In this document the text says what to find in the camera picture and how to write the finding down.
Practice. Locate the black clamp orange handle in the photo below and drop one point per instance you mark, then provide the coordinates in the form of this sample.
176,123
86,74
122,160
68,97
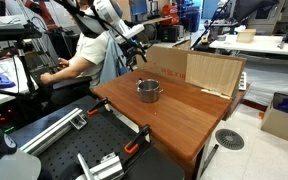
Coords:
99,104
133,147

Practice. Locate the black perforated breadboard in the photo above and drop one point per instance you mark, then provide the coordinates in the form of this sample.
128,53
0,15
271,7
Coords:
102,135

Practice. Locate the round floor drain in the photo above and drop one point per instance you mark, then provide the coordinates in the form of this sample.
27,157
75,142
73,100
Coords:
229,139

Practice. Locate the white table background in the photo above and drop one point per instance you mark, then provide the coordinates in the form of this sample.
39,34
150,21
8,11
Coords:
261,44

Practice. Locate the black camera on tripod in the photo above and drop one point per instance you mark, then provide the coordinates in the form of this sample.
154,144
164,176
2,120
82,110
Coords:
17,33

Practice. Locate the light cardboard panel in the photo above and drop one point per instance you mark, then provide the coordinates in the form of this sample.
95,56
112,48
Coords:
215,73

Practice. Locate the black clamp orange handle front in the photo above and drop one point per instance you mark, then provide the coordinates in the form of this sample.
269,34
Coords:
133,147

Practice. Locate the brown cardboard box wall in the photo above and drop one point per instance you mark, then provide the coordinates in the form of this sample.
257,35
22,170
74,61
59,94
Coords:
168,62

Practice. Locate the small wooden box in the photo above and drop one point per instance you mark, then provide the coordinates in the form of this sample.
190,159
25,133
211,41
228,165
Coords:
246,36

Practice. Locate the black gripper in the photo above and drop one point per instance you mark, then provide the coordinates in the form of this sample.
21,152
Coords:
130,50

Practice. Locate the black clamp orange handle rear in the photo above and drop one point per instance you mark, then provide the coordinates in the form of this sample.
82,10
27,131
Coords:
99,104

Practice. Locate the steel pot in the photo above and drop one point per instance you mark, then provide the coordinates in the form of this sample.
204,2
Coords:
148,90

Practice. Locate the cardboard box on floor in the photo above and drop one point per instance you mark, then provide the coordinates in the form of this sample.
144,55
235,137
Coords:
275,119

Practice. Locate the grey blue jacket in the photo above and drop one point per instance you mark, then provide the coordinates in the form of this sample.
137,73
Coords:
114,63

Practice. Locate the long aluminium rail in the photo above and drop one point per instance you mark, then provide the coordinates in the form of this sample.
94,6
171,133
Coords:
72,120

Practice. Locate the seated person white shirt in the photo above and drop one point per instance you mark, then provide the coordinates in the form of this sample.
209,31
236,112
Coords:
87,61

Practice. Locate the blue cloth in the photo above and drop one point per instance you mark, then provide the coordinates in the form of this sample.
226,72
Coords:
5,82

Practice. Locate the short aluminium rail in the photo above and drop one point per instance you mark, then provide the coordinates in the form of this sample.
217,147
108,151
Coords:
109,168

